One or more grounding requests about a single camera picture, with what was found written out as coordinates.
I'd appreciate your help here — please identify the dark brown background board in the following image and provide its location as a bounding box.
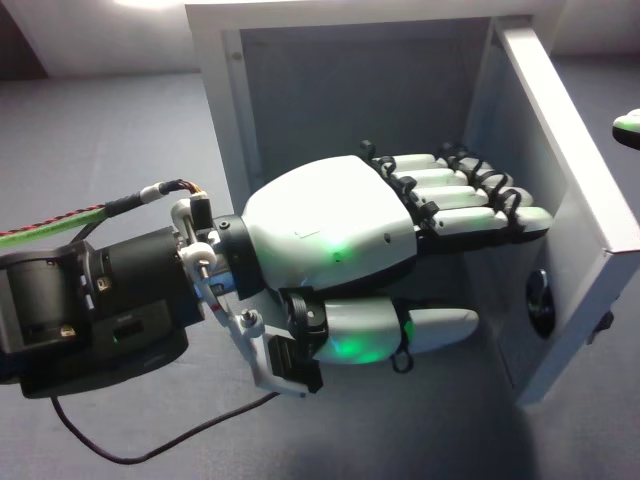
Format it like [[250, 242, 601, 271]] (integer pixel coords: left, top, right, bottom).
[[0, 0, 52, 81]]

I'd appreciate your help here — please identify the red black twisted cable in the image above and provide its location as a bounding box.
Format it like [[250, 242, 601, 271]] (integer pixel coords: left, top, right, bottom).
[[0, 200, 110, 239]]

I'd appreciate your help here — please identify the grey table cloth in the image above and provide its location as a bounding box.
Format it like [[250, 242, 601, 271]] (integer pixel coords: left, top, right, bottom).
[[0, 52, 640, 480]]

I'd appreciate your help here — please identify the thin black cable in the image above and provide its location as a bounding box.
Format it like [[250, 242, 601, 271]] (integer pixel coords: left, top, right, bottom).
[[48, 389, 280, 464]]

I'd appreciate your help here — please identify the white cabinet box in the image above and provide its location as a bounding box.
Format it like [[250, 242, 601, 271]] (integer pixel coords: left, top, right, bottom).
[[184, 0, 565, 321]]

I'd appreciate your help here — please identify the white cabinet door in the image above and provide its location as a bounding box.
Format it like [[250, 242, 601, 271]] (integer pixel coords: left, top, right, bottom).
[[462, 14, 640, 407]]

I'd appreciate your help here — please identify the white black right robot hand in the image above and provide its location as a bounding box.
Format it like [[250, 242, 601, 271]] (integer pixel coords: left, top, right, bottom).
[[611, 108, 640, 152]]

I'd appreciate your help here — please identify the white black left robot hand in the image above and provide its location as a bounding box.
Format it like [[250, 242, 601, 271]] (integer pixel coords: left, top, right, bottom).
[[242, 140, 555, 375]]

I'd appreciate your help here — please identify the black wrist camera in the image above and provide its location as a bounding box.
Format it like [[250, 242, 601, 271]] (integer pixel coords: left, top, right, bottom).
[[266, 333, 325, 397]]

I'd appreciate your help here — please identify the green braided cable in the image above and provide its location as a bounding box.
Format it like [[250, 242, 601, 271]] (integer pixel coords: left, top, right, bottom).
[[0, 178, 207, 252]]

